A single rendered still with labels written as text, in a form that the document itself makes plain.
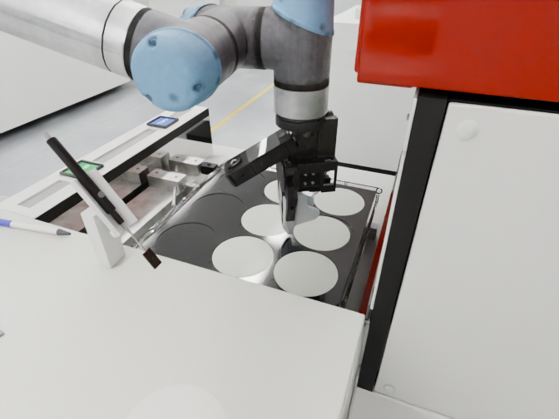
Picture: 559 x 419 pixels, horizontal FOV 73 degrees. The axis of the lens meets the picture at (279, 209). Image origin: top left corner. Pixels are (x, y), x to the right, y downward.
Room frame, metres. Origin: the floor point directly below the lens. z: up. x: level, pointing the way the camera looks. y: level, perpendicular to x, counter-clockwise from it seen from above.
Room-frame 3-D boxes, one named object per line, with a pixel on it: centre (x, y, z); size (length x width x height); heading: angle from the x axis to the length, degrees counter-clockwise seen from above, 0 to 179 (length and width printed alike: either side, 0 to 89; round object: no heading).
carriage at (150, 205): (0.64, 0.27, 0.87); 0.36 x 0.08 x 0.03; 159
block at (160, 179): (0.72, 0.25, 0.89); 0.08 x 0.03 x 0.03; 69
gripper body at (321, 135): (0.52, -0.04, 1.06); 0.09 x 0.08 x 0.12; 100
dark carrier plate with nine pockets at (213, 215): (0.56, 0.02, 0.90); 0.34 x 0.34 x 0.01; 69
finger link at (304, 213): (0.50, -0.04, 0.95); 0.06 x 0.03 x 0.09; 100
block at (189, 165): (0.79, 0.22, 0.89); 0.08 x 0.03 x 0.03; 69
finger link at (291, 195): (0.49, -0.02, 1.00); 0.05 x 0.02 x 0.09; 10
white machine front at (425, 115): (0.66, -0.26, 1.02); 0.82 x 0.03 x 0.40; 159
